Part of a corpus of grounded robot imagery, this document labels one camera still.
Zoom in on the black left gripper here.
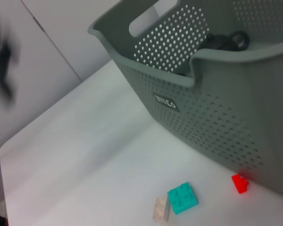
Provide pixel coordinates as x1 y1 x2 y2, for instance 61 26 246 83
0 21 22 105

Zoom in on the grey perforated plastic storage bin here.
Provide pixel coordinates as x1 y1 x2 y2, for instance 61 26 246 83
87 0 283 201

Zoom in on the white square toy brick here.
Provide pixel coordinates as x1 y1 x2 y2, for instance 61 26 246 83
152 195 172 222

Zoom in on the black clay teapot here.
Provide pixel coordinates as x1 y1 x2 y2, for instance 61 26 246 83
198 30 251 52

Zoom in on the teal square toy brick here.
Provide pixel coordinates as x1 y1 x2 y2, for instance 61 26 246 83
166 181 200 215

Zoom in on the small red toy brick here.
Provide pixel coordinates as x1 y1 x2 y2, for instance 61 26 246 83
231 173 250 195

